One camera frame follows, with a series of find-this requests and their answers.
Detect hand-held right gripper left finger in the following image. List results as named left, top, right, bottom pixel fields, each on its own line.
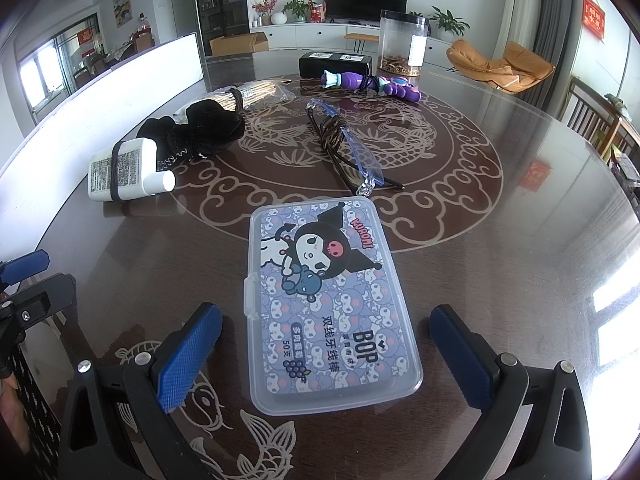
left=57, top=301, right=223, bottom=480

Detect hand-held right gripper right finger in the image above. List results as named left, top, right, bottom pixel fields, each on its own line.
left=429, top=304, right=593, bottom=480

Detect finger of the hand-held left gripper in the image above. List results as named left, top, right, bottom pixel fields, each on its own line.
left=0, top=249, right=51, bottom=284
left=0, top=272, right=77, bottom=346

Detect cartoon print plastic floss box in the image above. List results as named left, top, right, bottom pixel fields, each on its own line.
left=248, top=196, right=424, bottom=417

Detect large white storage box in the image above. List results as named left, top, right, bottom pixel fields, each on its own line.
left=0, top=32, right=206, bottom=183

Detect bagged bundle of wooden sticks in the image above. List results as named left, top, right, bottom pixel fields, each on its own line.
left=172, top=79, right=297, bottom=126

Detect purple butterfly toy wand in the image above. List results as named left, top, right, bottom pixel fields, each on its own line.
left=321, top=70, right=422, bottom=104

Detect long black box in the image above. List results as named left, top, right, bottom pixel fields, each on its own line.
left=298, top=51, right=375, bottom=80

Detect white tube with black band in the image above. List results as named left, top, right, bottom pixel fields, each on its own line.
left=87, top=138, right=177, bottom=204

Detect black sock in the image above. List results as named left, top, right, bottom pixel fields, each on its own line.
left=136, top=100, right=246, bottom=166

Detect dining table with chairs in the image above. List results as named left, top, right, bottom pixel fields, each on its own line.
left=72, top=35, right=156, bottom=92

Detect large water bottle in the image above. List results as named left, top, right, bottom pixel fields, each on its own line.
left=136, top=12, right=154, bottom=54

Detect wooden slatted chair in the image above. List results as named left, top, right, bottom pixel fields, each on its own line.
left=567, top=76, right=640, bottom=163

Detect orange lounge chair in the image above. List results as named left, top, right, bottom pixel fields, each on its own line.
left=446, top=39, right=556, bottom=96

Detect cardboard box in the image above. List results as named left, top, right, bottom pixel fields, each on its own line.
left=209, top=31, right=271, bottom=57

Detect black display cabinet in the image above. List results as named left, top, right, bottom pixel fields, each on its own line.
left=192, top=0, right=251, bottom=57

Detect clear cylindrical jar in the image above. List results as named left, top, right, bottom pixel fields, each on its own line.
left=376, top=10, right=431, bottom=77

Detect leafy potted plant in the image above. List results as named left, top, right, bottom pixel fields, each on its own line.
left=429, top=6, right=471, bottom=40

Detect wooden bench with metal legs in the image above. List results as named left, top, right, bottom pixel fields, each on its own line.
left=344, top=32, right=384, bottom=54

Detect white television cabinet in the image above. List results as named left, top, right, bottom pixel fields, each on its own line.
left=250, top=21, right=453, bottom=54

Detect red flower arrangement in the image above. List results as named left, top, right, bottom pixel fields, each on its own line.
left=251, top=0, right=281, bottom=27

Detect light curtain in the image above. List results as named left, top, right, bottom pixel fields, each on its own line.
left=495, top=0, right=544, bottom=56

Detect green potted plant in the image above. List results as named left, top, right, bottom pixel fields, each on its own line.
left=282, top=0, right=314, bottom=23

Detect black television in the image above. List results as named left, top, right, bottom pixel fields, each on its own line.
left=325, top=0, right=408, bottom=24

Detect brown black frame glasses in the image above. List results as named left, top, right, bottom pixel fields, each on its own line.
left=306, top=109, right=407, bottom=192

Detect red wall hanging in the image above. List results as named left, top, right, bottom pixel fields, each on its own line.
left=582, top=0, right=607, bottom=43

